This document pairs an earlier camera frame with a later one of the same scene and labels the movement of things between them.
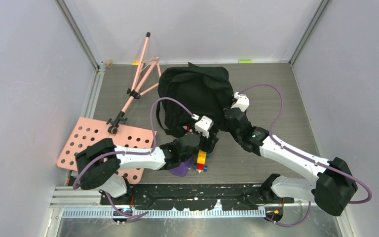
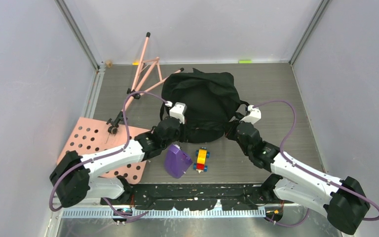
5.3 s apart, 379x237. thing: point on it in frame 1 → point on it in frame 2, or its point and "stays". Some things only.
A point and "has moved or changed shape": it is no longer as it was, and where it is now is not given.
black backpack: (205, 91) has moved or changed shape
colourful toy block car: (200, 166) stays
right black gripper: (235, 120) → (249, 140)
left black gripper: (209, 142) → (181, 126)
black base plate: (194, 197) stays
